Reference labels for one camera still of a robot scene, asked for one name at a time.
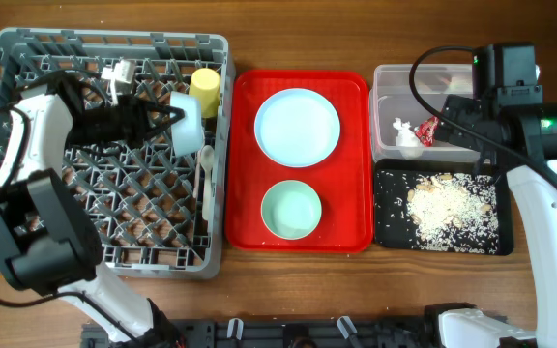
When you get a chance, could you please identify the spilled rice and peanuts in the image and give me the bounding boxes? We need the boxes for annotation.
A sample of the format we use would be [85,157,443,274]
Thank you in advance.
[379,172,501,253]

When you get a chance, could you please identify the grey dishwasher rack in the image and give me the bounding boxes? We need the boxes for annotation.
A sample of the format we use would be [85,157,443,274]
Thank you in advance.
[0,28,236,279]

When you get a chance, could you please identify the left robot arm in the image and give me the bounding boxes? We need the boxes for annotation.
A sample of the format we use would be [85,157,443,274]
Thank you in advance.
[0,71,203,347]

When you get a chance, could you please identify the light blue bowl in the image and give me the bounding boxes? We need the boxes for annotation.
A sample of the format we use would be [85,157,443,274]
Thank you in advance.
[169,92,205,157]

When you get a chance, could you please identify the clear plastic bin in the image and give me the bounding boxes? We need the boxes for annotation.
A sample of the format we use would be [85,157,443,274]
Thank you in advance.
[369,64,479,162]

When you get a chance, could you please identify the yellow plastic cup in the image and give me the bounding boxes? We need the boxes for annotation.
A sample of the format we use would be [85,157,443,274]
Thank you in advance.
[189,68,220,119]

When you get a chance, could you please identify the green bowl with food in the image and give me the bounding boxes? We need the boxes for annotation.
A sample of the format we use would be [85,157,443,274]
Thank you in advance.
[260,180,322,241]

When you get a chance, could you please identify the white tissue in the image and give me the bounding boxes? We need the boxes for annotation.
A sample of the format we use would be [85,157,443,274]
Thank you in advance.
[393,118,424,160]

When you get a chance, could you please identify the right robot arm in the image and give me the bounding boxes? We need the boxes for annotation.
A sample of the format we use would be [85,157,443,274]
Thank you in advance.
[426,43,557,347]

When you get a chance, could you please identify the light blue plate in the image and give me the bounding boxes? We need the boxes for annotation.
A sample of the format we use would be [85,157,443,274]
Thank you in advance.
[253,88,341,168]

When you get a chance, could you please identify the red plastic tray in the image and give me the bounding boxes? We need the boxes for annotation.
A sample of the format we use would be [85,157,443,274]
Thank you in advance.
[224,70,373,253]

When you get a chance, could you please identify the red snack wrapper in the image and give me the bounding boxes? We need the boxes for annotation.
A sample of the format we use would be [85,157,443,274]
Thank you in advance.
[415,116,439,147]

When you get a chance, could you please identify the black aluminium base frame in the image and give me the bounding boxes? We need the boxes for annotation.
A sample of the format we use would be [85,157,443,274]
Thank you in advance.
[80,316,434,348]

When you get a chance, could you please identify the black plastic tray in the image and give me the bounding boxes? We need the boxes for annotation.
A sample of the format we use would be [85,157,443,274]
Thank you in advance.
[372,159,514,256]

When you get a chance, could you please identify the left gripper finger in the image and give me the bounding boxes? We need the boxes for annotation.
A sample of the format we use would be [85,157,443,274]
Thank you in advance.
[145,114,185,140]
[136,99,185,116]

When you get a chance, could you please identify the white plastic spoon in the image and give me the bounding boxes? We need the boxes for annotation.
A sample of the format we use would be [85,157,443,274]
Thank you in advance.
[200,145,215,221]

